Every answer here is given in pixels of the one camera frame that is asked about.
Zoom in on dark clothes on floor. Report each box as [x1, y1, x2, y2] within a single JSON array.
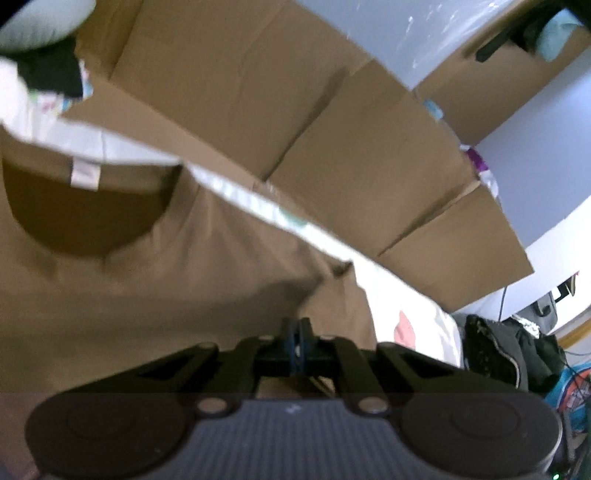
[[464, 314, 568, 393]]

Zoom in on flattened cardboard sheet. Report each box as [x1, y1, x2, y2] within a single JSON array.
[[60, 0, 534, 315]]

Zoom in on black cloth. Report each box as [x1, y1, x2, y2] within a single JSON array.
[[16, 37, 86, 97]]

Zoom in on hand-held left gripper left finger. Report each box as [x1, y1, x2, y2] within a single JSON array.
[[92, 318, 298, 418]]

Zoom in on purple patterned cloth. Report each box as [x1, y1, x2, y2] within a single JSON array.
[[462, 143, 499, 199]]

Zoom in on light teal cloth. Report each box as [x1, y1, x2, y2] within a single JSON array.
[[540, 11, 578, 61]]

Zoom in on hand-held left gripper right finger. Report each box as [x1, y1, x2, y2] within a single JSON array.
[[298, 318, 504, 418]]

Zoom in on large cardboard box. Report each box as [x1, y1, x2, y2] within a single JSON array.
[[416, 0, 591, 146]]

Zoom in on grey neck pillow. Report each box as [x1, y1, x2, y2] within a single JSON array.
[[0, 0, 95, 51]]

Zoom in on brown t-shirt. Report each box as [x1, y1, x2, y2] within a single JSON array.
[[0, 127, 379, 480]]

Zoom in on white printed bed sheet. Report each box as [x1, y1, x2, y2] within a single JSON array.
[[0, 58, 467, 370]]

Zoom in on blue printed cloth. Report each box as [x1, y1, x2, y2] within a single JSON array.
[[545, 364, 591, 416]]

